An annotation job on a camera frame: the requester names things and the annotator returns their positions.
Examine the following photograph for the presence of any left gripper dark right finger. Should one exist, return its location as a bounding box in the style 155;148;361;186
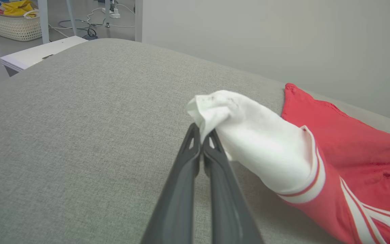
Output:
203;129;265;244

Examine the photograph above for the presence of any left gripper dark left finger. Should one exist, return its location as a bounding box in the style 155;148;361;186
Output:
141;123;202;244

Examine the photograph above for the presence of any red and white shirt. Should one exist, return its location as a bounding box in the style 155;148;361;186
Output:
186;82;390;244

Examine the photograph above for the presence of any white partition screen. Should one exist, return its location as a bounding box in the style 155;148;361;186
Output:
135;0;390;126

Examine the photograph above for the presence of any white power strip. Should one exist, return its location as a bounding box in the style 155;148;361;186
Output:
101;0;121;19

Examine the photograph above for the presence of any grey metal table leg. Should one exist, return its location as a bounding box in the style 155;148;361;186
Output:
38;0;50;44
66;0;79;36

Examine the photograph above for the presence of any cream woven laundry basket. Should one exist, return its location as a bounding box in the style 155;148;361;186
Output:
0;3;43;42

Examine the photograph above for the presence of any yellow cloth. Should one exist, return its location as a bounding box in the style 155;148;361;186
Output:
1;0;37;18

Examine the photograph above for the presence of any white cable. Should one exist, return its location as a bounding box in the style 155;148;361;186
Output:
49;3;136;38

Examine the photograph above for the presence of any blue coiled cable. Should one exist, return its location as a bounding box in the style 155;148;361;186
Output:
81;26;98;40

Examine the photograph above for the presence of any white case with black handle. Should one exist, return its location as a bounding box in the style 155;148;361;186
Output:
0;36;89;77

